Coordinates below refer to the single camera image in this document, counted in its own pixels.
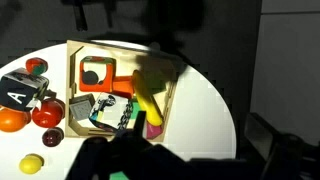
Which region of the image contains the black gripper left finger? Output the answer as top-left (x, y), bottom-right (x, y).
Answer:
top-left (109, 110), bottom-right (191, 180)

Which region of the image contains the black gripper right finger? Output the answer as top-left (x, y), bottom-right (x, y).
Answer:
top-left (244, 113), bottom-right (320, 180)

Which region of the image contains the pink block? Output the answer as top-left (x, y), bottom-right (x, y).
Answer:
top-left (145, 121), bottom-right (164, 140)

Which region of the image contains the light green block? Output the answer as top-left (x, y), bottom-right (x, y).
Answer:
top-left (130, 99), bottom-right (144, 122)

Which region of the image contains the black white patterned soft block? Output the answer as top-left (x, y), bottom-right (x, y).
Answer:
top-left (88, 92), bottom-right (134, 133)

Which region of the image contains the dark green block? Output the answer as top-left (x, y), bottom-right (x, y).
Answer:
top-left (146, 73), bottom-right (168, 97)

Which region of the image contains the orange-red block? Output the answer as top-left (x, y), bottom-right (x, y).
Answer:
top-left (112, 75), bottom-right (136, 99)

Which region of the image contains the wooden tray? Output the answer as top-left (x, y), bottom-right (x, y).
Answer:
top-left (64, 39), bottom-right (179, 143)

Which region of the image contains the green plastic bowl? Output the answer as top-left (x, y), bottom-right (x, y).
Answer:
top-left (109, 171), bottom-right (130, 180)

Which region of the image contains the yellow banana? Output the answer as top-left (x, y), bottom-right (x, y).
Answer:
top-left (132, 69), bottom-right (164, 127)

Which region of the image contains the dark red plum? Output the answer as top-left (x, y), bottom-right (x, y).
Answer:
top-left (41, 126), bottom-right (65, 148)

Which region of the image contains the red tomato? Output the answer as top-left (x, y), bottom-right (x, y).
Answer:
top-left (31, 98), bottom-right (66, 129)

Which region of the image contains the yellow lemon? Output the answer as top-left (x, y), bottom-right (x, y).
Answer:
top-left (18, 153), bottom-right (45, 175)

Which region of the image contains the orange fruit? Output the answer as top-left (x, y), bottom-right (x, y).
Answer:
top-left (0, 105), bottom-right (32, 133)

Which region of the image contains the red and green ball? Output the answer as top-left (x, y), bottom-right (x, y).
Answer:
top-left (25, 57), bottom-right (49, 76)

